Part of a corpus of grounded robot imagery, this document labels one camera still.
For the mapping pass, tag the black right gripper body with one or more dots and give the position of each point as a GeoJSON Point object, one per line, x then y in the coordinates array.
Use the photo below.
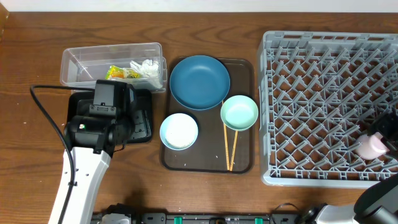
{"type": "Point", "coordinates": [388, 126]}

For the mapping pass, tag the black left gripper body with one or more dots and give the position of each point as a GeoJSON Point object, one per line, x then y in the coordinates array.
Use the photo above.
{"type": "Point", "coordinates": [125, 130]}

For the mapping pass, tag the pink cup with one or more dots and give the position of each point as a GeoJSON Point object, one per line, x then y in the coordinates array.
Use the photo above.
{"type": "Point", "coordinates": [371, 147]}

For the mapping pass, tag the light blue rice bowl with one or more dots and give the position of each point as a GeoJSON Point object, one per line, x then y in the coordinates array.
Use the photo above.
{"type": "Point", "coordinates": [178, 131]}

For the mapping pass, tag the white paper napkin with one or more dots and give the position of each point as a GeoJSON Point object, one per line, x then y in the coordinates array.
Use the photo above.
{"type": "Point", "coordinates": [147, 69]}

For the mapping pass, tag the yellow green snack wrapper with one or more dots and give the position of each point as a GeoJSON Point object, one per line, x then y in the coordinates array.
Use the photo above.
{"type": "Point", "coordinates": [115, 72]}

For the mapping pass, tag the dark blue plate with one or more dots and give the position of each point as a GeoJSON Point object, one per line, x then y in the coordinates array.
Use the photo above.
{"type": "Point", "coordinates": [199, 82]}

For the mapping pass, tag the mint green bowl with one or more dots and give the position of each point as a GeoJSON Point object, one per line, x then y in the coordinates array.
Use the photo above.
{"type": "Point", "coordinates": [239, 112]}

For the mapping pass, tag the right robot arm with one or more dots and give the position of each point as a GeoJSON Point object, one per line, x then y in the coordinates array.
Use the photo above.
{"type": "Point", "coordinates": [378, 204]}

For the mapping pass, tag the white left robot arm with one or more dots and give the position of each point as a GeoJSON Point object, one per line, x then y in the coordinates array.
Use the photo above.
{"type": "Point", "coordinates": [83, 171]}

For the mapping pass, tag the clear plastic waste bin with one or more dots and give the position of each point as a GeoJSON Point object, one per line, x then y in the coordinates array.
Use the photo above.
{"type": "Point", "coordinates": [83, 66]}

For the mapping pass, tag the grey dishwasher rack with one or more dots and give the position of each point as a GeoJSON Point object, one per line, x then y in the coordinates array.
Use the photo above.
{"type": "Point", "coordinates": [319, 92]}

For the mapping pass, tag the black plastic tray bin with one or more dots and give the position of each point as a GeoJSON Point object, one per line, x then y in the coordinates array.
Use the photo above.
{"type": "Point", "coordinates": [80, 101]}

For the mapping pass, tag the dark brown serving tray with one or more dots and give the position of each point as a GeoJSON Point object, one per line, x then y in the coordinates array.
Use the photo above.
{"type": "Point", "coordinates": [207, 154]}

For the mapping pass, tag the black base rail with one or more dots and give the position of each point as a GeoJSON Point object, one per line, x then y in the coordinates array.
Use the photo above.
{"type": "Point", "coordinates": [192, 218]}

